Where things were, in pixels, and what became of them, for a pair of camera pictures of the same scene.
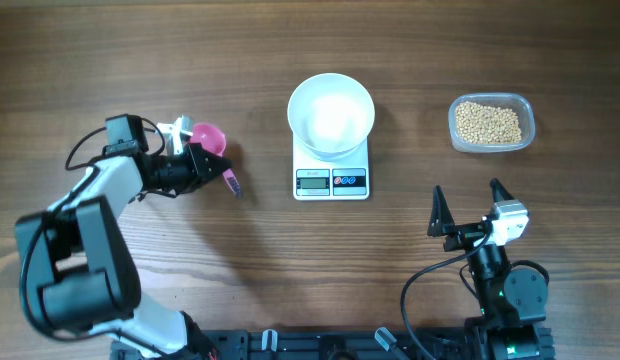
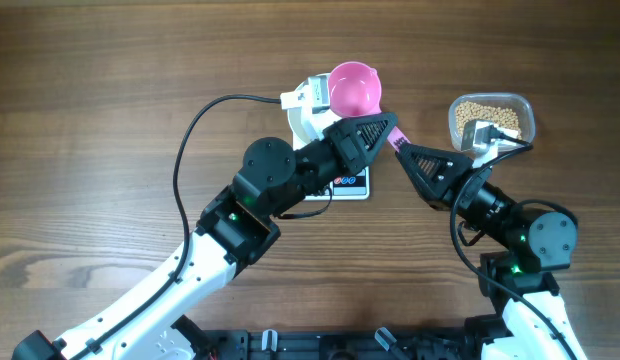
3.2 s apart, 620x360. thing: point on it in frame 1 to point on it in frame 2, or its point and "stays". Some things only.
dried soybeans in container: x=478 y=124 stays
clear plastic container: x=490 y=122 stays
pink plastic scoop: x=213 y=138 to x=355 y=90
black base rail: x=323 y=344 stays
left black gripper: x=197 y=158 to x=347 y=142
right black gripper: x=442 y=224 to x=449 y=176
